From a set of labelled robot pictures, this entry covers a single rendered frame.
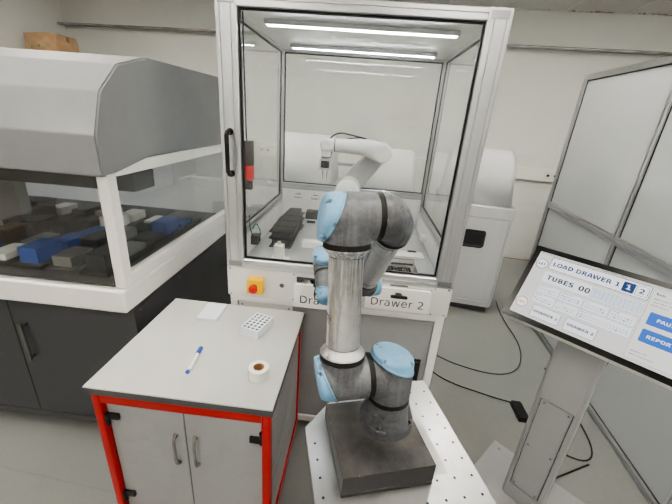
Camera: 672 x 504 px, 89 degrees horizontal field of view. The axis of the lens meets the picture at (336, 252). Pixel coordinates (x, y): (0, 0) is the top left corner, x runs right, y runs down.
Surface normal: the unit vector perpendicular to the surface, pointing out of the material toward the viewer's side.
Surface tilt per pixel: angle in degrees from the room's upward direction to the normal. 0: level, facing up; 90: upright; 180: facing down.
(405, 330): 90
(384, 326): 90
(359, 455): 3
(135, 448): 90
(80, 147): 90
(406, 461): 3
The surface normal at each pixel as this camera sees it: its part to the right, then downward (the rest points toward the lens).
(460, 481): 0.07, -0.93
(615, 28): -0.16, 0.36
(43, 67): 0.00, -0.47
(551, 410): -0.74, 0.20
